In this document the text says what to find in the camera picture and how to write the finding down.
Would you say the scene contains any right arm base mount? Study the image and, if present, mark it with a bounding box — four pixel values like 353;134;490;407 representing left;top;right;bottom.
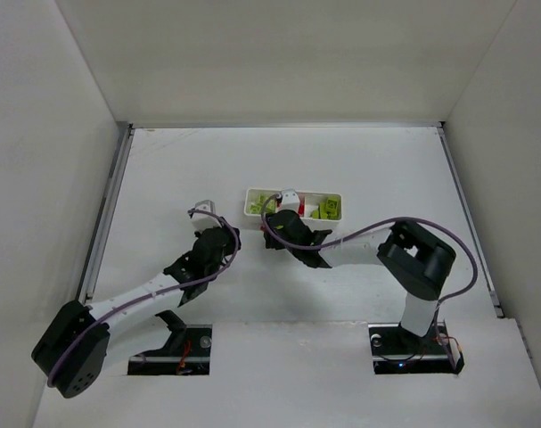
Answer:
368;322;465;375

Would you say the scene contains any red lego pile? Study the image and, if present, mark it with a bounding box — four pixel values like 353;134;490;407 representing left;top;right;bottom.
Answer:
297;199;305;218

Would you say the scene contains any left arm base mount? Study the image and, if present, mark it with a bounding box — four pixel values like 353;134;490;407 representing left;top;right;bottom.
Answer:
127;310;213;377

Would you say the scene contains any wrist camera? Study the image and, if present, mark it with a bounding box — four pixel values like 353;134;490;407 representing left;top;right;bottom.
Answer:
276;188;301;215
188;200;219;233

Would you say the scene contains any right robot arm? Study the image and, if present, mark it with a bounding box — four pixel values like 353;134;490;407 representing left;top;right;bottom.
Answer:
264;210;456;337

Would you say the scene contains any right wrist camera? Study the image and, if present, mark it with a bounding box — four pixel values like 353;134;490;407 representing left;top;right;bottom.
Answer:
276;188;301;215

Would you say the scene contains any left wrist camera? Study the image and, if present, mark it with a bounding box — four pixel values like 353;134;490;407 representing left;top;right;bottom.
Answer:
188;200;219;233

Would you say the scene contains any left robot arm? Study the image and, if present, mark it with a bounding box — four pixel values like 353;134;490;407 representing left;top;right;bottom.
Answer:
31;217;241;399

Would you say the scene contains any white divided container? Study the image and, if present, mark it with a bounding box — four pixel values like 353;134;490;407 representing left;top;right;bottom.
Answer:
243;188;343;229

